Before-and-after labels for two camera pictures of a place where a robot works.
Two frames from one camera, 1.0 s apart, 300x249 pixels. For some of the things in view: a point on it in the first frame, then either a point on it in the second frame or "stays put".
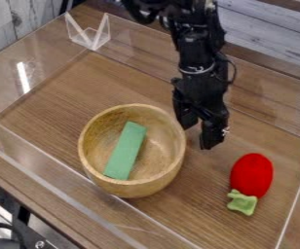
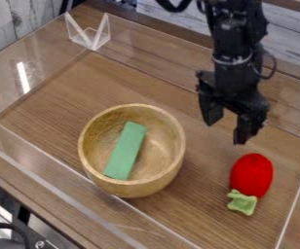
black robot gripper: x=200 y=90 → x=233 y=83
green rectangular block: x=120 y=164 stays put
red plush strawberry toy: x=250 y=178 stays put
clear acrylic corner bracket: x=90 y=38 stays put
